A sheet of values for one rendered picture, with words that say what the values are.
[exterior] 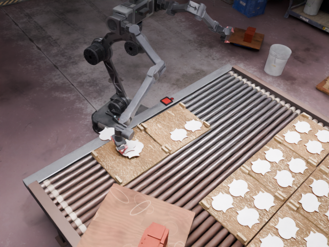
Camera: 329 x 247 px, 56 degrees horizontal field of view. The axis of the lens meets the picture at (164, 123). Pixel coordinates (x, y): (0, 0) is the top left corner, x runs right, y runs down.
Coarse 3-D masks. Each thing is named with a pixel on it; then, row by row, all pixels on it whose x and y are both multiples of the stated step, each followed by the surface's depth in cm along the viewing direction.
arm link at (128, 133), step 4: (124, 116) 196; (120, 120) 195; (124, 120) 195; (124, 124) 195; (128, 128) 195; (124, 132) 193; (128, 132) 192; (132, 132) 193; (124, 136) 193; (128, 136) 192; (132, 136) 195
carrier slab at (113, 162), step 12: (144, 132) 226; (108, 144) 216; (144, 144) 218; (156, 144) 219; (108, 156) 208; (120, 156) 209; (144, 156) 210; (156, 156) 211; (108, 168) 201; (120, 168) 202; (132, 168) 202; (144, 168) 203
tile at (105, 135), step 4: (108, 128) 228; (112, 128) 228; (100, 132) 224; (104, 132) 225; (108, 132) 225; (112, 132) 225; (100, 136) 222; (104, 136) 222; (108, 136) 222; (104, 140) 220
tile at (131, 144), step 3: (126, 141) 214; (129, 141) 214; (132, 141) 214; (123, 144) 211; (126, 144) 212; (129, 144) 212; (132, 144) 212; (135, 144) 212; (129, 147) 210; (132, 147) 210; (117, 150) 207; (126, 150) 208; (129, 150) 208; (132, 150) 209
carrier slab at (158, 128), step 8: (168, 112) 243; (176, 112) 244; (184, 112) 244; (152, 120) 235; (160, 120) 236; (168, 120) 237; (176, 120) 237; (184, 120) 238; (200, 120) 239; (152, 128) 229; (160, 128) 230; (168, 128) 230; (184, 128) 232; (200, 128) 233; (208, 128) 233; (152, 136) 224; (160, 136) 224; (168, 136) 225; (192, 136) 226; (160, 144) 219; (168, 144) 219; (176, 144) 220; (184, 144) 220; (168, 152) 215
